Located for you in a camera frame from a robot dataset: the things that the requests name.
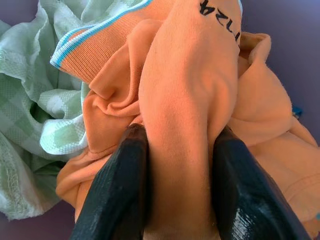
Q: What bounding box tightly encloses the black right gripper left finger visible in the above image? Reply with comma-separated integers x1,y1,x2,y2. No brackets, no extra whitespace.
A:
69,123,152,240

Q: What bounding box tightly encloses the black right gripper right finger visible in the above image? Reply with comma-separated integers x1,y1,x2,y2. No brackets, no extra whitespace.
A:
211,125,312,240

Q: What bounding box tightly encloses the orange sweatshirt with blue trim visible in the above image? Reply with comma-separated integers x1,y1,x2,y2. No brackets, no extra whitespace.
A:
49,0,320,240

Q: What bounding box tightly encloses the light green checked towel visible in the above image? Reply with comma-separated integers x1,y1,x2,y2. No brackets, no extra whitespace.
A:
0,0,154,221

